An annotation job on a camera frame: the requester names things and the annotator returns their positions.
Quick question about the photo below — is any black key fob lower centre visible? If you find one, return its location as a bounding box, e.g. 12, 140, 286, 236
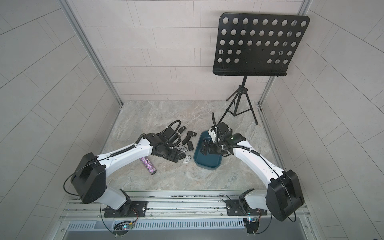
187, 141, 194, 151

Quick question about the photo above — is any white key fob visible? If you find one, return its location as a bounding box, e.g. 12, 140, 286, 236
183, 155, 192, 164

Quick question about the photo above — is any black key fob upper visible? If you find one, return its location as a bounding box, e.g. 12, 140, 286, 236
187, 131, 197, 137

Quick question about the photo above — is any purple glitter tube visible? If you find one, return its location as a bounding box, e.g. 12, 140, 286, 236
140, 157, 157, 175

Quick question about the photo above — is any black key fob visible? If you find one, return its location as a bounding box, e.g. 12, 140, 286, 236
187, 131, 197, 137
187, 141, 194, 151
182, 135, 191, 145

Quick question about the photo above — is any right circuit board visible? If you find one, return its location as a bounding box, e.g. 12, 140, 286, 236
243, 217, 260, 235

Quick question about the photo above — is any teal storage tray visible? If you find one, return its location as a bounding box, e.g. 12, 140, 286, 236
194, 131, 223, 171

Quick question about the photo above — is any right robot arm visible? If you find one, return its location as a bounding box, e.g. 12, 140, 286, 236
197, 134, 305, 222

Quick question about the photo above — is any black music stand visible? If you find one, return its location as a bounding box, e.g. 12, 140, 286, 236
213, 13, 310, 116

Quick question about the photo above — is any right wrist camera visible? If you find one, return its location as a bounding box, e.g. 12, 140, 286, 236
208, 122, 233, 142

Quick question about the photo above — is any silver BMW key fob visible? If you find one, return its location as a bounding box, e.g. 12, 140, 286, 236
177, 145, 189, 152

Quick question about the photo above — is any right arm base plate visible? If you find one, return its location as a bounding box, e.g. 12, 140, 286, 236
224, 199, 268, 217

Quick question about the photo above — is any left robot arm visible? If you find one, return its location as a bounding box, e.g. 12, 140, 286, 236
71, 133, 187, 216

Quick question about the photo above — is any left circuit board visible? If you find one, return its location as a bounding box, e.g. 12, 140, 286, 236
113, 221, 136, 236

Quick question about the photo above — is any black VW key top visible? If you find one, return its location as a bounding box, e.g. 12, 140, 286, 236
178, 126, 187, 134

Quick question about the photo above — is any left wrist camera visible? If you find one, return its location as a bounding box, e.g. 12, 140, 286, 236
158, 127, 181, 145

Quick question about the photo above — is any circuit board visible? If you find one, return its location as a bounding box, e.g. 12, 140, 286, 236
113, 221, 136, 236
243, 217, 260, 235

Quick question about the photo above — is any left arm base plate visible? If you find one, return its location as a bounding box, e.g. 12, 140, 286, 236
102, 201, 149, 218

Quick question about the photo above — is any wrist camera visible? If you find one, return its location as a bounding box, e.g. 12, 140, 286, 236
158, 127, 181, 145
208, 122, 233, 142

